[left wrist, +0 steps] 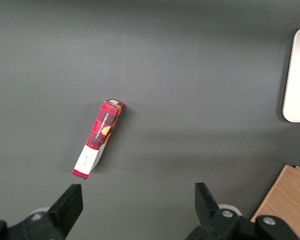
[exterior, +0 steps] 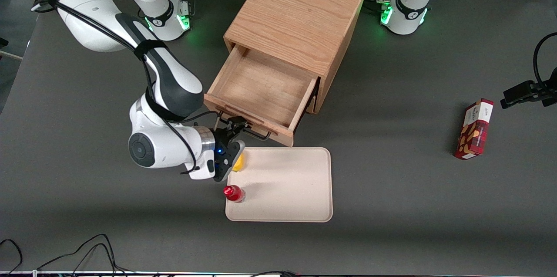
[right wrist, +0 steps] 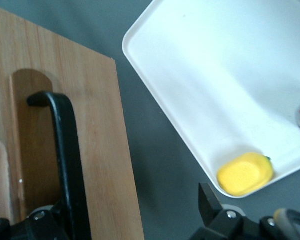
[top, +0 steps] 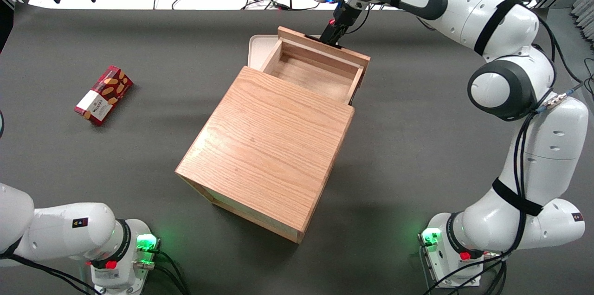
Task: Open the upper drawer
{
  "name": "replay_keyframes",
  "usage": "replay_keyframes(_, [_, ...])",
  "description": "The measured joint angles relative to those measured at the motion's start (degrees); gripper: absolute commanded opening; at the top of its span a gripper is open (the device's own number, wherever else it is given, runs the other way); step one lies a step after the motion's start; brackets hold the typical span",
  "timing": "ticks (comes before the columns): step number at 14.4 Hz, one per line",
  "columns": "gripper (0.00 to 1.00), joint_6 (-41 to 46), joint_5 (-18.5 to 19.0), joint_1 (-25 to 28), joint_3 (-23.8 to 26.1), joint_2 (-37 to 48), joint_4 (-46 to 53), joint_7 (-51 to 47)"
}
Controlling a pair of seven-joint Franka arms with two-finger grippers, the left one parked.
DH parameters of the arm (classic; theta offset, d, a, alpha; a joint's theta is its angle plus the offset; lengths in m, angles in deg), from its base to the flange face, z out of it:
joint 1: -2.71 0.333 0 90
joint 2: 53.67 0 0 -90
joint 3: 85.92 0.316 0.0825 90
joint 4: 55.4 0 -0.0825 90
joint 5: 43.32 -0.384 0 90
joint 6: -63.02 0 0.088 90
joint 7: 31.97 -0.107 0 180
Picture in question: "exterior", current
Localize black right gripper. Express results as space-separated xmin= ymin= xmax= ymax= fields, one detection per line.
xmin=212 ymin=116 xmax=254 ymax=160

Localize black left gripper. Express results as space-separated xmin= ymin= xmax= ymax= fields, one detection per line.
xmin=500 ymin=67 xmax=557 ymax=109

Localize grey metal rod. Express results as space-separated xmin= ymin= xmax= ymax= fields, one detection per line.
xmin=0 ymin=37 xmax=23 ymax=61

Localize black metal drawer handle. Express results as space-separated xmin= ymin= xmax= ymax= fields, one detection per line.
xmin=219 ymin=111 xmax=272 ymax=141

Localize small red bottle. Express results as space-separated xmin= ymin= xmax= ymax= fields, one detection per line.
xmin=223 ymin=185 xmax=246 ymax=203

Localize wooden drawer cabinet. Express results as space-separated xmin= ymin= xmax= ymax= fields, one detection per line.
xmin=223 ymin=0 xmax=366 ymax=115

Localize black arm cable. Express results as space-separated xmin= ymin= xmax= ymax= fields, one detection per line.
xmin=30 ymin=0 xmax=220 ymax=176

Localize black floor cable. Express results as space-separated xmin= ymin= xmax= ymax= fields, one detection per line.
xmin=36 ymin=233 xmax=135 ymax=277
xmin=0 ymin=238 xmax=23 ymax=276
xmin=250 ymin=270 xmax=299 ymax=277

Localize red plaid snack box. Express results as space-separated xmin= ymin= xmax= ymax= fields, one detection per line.
xmin=453 ymin=98 xmax=495 ymax=160

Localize black looped cable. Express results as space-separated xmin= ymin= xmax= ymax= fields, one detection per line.
xmin=533 ymin=32 xmax=557 ymax=87

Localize beige plastic tray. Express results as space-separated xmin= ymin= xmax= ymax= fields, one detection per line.
xmin=225 ymin=147 xmax=334 ymax=223

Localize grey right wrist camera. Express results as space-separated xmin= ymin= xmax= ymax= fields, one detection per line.
xmin=214 ymin=139 xmax=246 ymax=182

